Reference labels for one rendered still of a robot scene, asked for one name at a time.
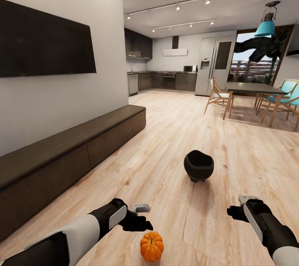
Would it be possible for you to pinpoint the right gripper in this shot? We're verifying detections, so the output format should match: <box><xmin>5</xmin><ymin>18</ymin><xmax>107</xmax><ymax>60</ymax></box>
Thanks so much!
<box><xmin>227</xmin><ymin>206</ymin><xmax>250</xmax><ymax>223</ymax></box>

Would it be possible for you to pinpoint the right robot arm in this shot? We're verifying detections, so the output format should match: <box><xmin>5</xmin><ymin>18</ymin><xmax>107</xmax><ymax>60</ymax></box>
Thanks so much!
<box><xmin>227</xmin><ymin>195</ymin><xmax>299</xmax><ymax>266</ymax></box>

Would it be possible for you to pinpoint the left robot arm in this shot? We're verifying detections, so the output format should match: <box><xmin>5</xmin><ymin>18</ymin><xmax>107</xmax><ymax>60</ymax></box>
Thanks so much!
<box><xmin>0</xmin><ymin>198</ymin><xmax>153</xmax><ymax>266</ymax></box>

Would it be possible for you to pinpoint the cauldron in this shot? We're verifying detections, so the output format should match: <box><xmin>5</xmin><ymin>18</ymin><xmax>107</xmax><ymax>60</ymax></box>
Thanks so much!
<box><xmin>184</xmin><ymin>150</ymin><xmax>214</xmax><ymax>183</ymax></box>

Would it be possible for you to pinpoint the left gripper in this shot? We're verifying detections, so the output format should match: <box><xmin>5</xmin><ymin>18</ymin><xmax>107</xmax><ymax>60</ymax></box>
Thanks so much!
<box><xmin>124</xmin><ymin>212</ymin><xmax>153</xmax><ymax>232</ymax></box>

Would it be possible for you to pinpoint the pumpkin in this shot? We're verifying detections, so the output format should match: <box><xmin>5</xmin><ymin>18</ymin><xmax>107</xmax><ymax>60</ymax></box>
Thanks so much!
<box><xmin>140</xmin><ymin>231</ymin><xmax>164</xmax><ymax>263</ymax></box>

